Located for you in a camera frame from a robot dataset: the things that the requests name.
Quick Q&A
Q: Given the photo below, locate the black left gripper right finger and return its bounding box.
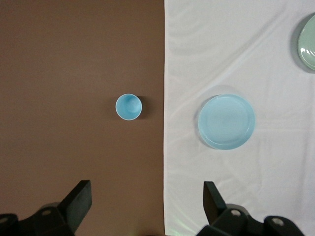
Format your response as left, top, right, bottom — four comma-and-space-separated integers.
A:
196, 181, 266, 236

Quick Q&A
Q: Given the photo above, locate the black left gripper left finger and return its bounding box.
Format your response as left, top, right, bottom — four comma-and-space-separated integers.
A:
18, 180, 93, 236

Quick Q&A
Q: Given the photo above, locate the small blue cup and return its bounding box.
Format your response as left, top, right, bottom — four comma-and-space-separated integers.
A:
115, 93, 143, 121

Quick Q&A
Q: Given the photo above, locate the light blue round plate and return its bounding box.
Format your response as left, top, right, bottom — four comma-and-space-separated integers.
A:
198, 93, 256, 150

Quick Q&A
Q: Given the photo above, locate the gray-green plate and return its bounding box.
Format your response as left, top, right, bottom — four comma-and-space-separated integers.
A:
296, 12, 315, 70

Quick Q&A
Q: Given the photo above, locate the white tablecloth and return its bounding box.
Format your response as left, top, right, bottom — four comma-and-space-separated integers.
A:
163, 0, 315, 236

